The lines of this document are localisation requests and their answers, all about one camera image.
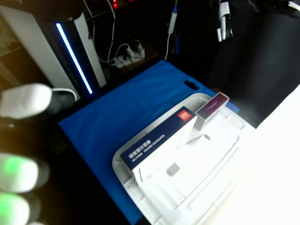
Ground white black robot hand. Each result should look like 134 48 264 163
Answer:
216 0 234 43
0 83 78 225

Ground small maroon box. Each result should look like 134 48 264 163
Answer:
195 91 230 131

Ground dark blue product box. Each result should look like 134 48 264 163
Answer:
120 106 199 188

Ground white plastic tray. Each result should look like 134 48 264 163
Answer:
112 92 249 225

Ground white tower with light strip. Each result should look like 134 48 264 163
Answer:
0 4 107 99

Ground white power strip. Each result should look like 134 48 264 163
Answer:
114 39 147 69

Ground blue fabric cloth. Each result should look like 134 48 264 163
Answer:
57 59 241 225

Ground white adapter with cable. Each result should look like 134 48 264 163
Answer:
164 10 179 60

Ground white power cable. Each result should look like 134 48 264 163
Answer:
97 0 132 64

